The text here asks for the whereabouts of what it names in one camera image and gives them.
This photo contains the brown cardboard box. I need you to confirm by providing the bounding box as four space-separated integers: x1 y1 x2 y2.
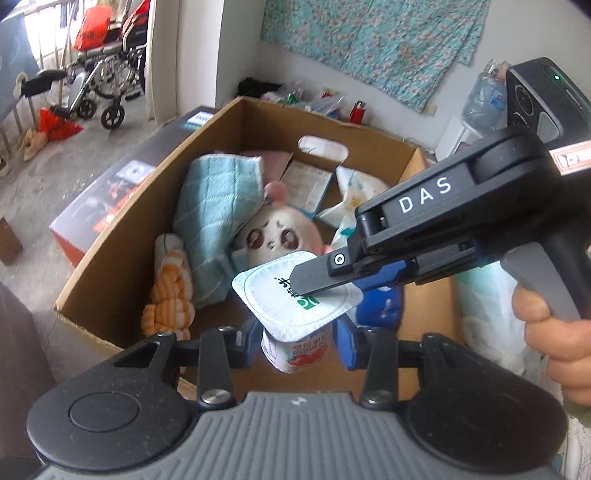
54 96 462 402

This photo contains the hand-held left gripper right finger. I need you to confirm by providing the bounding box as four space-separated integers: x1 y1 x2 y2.
332 318 492 409

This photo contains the orange red bag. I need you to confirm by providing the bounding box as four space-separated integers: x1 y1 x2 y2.
74 6 114 51

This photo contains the white printed tissue packet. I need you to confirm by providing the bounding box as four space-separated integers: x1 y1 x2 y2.
318 166 389 253

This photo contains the pink plush toy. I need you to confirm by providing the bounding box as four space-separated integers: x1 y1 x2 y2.
231 181 331 273

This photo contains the grey panel with circles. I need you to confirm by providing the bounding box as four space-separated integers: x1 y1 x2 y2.
0 11 41 121

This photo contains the clear plastic bag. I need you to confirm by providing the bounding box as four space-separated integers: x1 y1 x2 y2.
462 60 509 134
305 95 347 119

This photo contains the person's right hand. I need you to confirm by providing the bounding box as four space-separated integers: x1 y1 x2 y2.
512 282 591 416

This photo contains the dark blue packet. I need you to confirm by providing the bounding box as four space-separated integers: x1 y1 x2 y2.
355 284 406 331

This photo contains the red cloth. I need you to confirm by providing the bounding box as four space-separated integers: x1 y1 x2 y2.
37 107 86 142

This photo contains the white yogurt cup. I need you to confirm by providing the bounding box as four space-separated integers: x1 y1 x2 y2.
232 251 363 374

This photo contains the white plastic bag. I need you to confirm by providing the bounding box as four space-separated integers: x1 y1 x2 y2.
455 265 527 376

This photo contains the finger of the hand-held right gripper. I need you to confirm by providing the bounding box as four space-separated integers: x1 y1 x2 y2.
355 247 486 292
291 251 358 297

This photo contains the dark brown furniture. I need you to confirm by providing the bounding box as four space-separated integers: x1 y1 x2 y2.
0 281 59 462

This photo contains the teal checked towel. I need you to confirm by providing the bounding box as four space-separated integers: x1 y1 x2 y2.
173 154 267 309

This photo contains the tan shoe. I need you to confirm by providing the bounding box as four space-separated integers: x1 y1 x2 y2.
17 128 47 161

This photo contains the wheelchair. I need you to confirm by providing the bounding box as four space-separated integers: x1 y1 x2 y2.
65 0 154 130

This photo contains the brown wooden box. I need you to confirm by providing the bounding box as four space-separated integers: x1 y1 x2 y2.
0 216 24 267

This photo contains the teal floral wall cloth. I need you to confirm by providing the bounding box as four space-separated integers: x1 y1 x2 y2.
261 0 491 114

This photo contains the black padded stand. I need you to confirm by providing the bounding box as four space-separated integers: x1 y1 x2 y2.
21 68 68 100

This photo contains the black printed carton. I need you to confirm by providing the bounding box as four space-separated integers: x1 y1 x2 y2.
50 105 221 269

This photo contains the black cloth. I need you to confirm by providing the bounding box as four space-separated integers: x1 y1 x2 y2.
238 78 283 99

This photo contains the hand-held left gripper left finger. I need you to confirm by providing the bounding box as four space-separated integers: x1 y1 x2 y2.
111 318 265 409

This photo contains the orange striped towel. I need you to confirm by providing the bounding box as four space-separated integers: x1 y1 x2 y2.
141 233 197 340

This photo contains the white water dispenser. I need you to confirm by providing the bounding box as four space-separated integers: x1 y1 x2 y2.
435 114 485 161

